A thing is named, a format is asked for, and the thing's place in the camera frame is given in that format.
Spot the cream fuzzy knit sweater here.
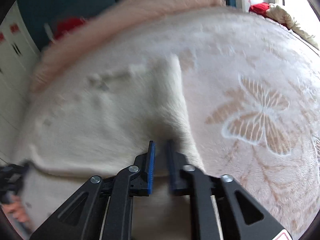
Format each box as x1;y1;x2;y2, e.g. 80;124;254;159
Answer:
14;55;202;239

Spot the person's left hand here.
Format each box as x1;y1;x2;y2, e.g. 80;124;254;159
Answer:
1;195;32;232

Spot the pink floral bed blanket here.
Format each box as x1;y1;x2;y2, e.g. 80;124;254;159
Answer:
30;7;319;239

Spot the white wardrobe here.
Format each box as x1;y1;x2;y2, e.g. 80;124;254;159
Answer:
1;2;40;164

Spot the red garment on headboard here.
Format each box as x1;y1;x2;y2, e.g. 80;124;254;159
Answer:
53;17;87;40

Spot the pink folded duvet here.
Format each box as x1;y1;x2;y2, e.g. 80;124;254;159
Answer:
30;0;226;93

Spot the red cloth by window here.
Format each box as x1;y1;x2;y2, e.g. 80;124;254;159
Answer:
248;2;287;27

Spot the cream cloth by window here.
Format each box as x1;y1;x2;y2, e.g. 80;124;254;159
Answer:
266;3;319;50

